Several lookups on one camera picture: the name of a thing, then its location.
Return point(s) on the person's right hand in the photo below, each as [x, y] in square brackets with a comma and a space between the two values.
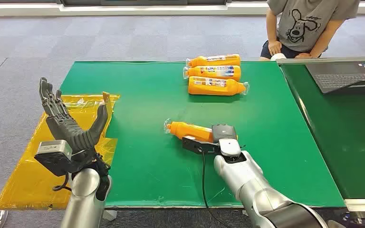
[275, 47]

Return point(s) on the person's left hand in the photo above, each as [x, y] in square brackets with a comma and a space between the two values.
[303, 56]

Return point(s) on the white round object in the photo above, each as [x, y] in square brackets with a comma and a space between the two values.
[278, 56]

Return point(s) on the person's left forearm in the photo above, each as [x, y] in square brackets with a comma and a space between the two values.
[324, 39]

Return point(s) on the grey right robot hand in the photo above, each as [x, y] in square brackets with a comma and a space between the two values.
[223, 132]

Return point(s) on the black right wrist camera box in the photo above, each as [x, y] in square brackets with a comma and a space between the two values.
[195, 144]

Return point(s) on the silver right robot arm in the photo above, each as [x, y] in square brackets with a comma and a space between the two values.
[251, 185]

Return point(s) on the person's right forearm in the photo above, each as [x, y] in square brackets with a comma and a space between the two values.
[271, 30]

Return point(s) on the person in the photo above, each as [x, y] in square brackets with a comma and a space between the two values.
[305, 28]

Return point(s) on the yellow plastic sheet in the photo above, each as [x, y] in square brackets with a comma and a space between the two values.
[37, 185]

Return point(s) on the orange bottle with clear cap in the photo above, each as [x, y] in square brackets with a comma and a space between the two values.
[214, 87]
[214, 73]
[214, 60]
[192, 130]

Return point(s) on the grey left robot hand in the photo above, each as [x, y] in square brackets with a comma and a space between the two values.
[69, 132]

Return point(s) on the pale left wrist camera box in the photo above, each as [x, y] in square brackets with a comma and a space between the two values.
[51, 149]

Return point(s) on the green table mat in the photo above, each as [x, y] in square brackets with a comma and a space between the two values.
[154, 94]

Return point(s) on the dark laptop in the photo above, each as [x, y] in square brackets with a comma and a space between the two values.
[343, 77]

